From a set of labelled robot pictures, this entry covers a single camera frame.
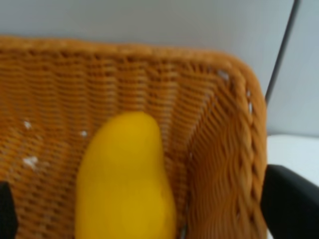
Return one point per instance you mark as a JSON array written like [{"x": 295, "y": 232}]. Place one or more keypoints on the yellow mango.
[{"x": 122, "y": 188}]

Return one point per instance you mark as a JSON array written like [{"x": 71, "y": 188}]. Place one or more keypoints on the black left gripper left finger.
[{"x": 8, "y": 217}]

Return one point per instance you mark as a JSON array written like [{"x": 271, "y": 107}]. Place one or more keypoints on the orange woven basket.
[{"x": 56, "y": 93}]

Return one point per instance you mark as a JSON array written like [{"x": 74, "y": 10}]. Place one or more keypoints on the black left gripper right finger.
[{"x": 290, "y": 204}]

